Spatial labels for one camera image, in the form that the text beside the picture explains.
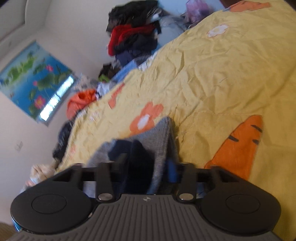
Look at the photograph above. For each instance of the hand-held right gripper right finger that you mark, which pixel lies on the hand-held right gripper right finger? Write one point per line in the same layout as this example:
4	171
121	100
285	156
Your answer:
172	171

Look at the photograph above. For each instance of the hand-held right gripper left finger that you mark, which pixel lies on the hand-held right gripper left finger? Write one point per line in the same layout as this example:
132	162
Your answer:
105	178

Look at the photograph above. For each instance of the navy sweater with grey collar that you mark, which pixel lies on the navy sweater with grey collar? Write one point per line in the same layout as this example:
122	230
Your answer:
159	141

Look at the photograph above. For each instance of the pile of dark and red clothes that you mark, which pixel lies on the pile of dark and red clothes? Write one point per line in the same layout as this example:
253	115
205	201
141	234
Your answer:
133	30

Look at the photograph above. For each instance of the dark patterned cloth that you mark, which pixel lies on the dark patterned cloth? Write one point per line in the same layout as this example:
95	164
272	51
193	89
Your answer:
63	139

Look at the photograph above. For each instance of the orange plastic bag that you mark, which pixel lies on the orange plastic bag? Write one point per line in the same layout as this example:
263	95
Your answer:
79	102

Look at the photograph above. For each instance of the white crumpled paper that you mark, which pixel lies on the white crumpled paper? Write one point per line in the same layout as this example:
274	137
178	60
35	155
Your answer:
104	88

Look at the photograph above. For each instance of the window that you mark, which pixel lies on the window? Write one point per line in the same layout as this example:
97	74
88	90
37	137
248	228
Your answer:
56	97

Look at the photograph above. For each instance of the floral pillow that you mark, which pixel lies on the floral pillow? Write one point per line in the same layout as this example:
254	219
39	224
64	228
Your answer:
86	82

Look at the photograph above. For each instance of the yellow carrot print quilt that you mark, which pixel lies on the yellow carrot print quilt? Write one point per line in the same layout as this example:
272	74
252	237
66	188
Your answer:
219	81

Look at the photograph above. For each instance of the dark brown bag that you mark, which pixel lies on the dark brown bag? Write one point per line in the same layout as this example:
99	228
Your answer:
108	70

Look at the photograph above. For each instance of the blue fleece blanket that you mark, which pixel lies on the blue fleece blanket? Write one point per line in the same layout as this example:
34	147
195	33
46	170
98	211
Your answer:
129	68

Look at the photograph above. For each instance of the lotus print window blind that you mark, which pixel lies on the lotus print window blind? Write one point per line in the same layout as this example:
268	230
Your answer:
30	78

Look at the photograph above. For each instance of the clear plastic bag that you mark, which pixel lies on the clear plastic bag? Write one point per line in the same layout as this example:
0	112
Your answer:
171	25

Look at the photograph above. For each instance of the pink plastic bag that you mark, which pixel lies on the pink plastic bag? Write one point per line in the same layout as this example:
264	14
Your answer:
198	11

